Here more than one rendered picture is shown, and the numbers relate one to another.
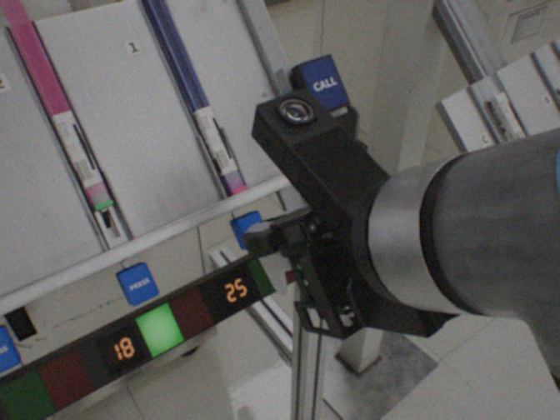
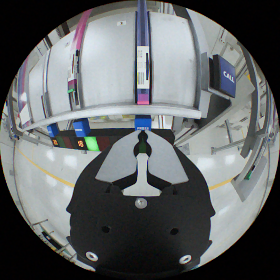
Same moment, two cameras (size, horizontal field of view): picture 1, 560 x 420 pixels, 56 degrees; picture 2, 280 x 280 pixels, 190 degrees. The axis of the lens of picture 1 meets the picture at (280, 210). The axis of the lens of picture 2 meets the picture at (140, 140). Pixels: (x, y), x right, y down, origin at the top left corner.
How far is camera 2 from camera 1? 0.36 m
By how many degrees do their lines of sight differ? 38
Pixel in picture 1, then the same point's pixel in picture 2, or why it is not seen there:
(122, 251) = (69, 116)
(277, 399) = not seen: hidden behind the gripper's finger
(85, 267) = (59, 117)
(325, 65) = (232, 69)
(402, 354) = (185, 148)
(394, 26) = (239, 85)
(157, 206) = (96, 94)
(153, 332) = (89, 144)
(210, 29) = (170, 25)
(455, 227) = not seen: outside the picture
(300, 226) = (78, 254)
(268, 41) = (202, 42)
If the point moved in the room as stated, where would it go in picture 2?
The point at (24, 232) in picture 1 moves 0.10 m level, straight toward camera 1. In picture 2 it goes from (56, 96) to (39, 146)
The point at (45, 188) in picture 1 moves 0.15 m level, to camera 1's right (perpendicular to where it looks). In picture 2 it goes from (62, 80) to (114, 110)
